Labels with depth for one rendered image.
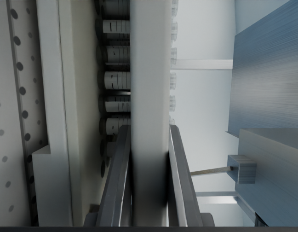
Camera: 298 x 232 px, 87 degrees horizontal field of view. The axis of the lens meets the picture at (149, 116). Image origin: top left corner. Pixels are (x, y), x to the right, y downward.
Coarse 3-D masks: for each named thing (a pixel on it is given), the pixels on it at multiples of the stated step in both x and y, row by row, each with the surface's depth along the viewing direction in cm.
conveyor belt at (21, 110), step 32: (0, 0) 7; (32, 0) 9; (0, 32) 7; (32, 32) 9; (0, 64) 7; (32, 64) 9; (0, 96) 7; (32, 96) 9; (0, 128) 7; (32, 128) 9; (0, 160) 7; (32, 160) 9; (0, 192) 7; (32, 192) 9; (0, 224) 7; (32, 224) 9
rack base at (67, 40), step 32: (64, 0) 7; (64, 32) 7; (64, 64) 7; (96, 64) 11; (64, 96) 8; (96, 96) 11; (64, 128) 8; (96, 128) 11; (64, 160) 8; (96, 160) 11; (64, 192) 8; (96, 192) 11; (64, 224) 8
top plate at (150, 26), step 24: (144, 0) 7; (168, 0) 7; (144, 24) 7; (168, 24) 7; (144, 48) 7; (168, 48) 8; (144, 72) 8; (168, 72) 8; (144, 96) 8; (168, 96) 8; (144, 120) 8; (168, 120) 8; (144, 144) 8; (144, 168) 8; (144, 192) 8; (144, 216) 9
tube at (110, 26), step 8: (96, 24) 11; (104, 24) 11; (112, 24) 11; (120, 24) 11; (128, 24) 11; (176, 24) 11; (96, 32) 11; (104, 32) 11; (112, 32) 11; (120, 32) 11; (128, 32) 11; (176, 32) 11; (112, 40) 12; (120, 40) 12; (128, 40) 12
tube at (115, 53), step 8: (96, 48) 11; (104, 48) 11; (112, 48) 11; (120, 48) 11; (128, 48) 11; (176, 48) 11; (104, 56) 11; (112, 56) 11; (120, 56) 11; (128, 56) 11; (176, 56) 11; (104, 64) 12; (112, 64) 12; (120, 64) 12; (128, 64) 12
